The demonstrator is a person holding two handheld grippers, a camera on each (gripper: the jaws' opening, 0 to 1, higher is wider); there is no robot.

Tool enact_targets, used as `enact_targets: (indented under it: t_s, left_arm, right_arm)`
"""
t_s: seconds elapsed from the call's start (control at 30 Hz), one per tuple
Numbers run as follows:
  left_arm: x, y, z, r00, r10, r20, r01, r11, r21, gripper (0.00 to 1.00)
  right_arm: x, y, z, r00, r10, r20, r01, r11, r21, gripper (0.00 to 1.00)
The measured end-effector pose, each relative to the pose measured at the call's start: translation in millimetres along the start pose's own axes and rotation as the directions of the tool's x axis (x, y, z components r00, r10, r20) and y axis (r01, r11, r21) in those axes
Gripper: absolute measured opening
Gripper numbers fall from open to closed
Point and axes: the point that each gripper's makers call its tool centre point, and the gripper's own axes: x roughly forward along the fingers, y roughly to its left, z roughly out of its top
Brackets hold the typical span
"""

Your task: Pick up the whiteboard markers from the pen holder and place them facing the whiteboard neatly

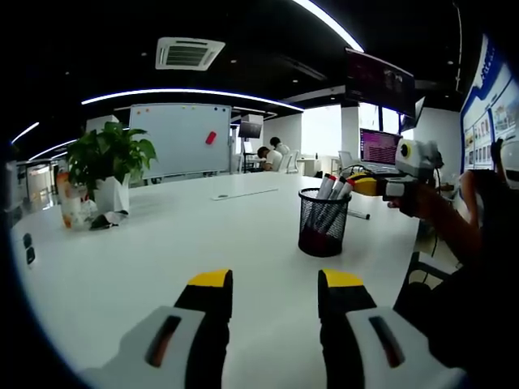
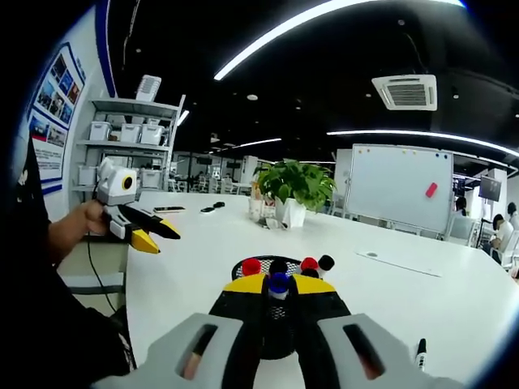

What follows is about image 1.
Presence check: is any black whiteboard marker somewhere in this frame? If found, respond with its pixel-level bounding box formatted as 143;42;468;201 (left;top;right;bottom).
328;176;345;200

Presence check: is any row of coloured magnets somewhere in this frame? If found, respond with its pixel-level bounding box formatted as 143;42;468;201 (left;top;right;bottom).
136;105;228;114

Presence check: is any person's right hand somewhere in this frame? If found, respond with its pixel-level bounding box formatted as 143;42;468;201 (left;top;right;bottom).
387;185;433;220

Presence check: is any grey office chair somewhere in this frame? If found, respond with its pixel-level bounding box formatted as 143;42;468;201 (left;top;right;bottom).
405;250;459;293

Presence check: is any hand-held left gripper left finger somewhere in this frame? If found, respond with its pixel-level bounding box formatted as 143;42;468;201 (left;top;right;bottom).
83;267;234;389

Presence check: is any white whiteboard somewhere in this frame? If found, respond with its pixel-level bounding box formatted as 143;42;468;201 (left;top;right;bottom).
128;103;233;182

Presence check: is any blue white wall poster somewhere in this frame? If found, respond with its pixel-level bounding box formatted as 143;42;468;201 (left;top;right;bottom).
460;34;519;171

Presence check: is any crumpled dark wrapper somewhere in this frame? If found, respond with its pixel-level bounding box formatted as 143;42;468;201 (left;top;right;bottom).
89;210;130;231

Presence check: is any person's black shirt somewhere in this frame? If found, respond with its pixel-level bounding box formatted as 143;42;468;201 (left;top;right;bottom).
392;226;519;389

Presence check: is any large hanging dark monitor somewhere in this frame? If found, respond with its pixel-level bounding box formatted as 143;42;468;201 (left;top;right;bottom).
345;47;417;118

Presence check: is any white chest device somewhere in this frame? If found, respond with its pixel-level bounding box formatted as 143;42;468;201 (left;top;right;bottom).
500;139;519;183

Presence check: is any dark monitor on stand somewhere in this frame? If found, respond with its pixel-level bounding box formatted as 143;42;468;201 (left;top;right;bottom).
238;120;264;139

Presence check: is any grey side desk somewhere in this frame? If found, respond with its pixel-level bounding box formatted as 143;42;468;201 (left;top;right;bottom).
352;161;401;176

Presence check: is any green plant in white pot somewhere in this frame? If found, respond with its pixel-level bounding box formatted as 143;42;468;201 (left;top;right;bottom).
66;121;158;216

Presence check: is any monitor with purple screen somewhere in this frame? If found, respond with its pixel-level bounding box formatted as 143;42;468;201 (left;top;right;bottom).
358;127;403;165

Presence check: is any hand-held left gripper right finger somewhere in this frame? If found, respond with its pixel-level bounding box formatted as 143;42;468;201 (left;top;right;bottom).
317;267;467;389

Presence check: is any ceiling air conditioner vent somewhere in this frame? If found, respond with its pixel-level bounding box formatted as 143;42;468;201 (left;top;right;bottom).
155;36;226;71

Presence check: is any black mesh pen holder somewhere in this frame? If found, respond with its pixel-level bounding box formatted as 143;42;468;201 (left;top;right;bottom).
298;188;353;258

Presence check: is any small hanging dark monitor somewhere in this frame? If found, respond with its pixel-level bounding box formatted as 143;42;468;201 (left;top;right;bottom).
413;96;427;126

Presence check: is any curved ceiling light strip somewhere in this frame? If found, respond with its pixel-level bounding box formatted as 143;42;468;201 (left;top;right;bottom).
80;88;305;113
291;0;366;53

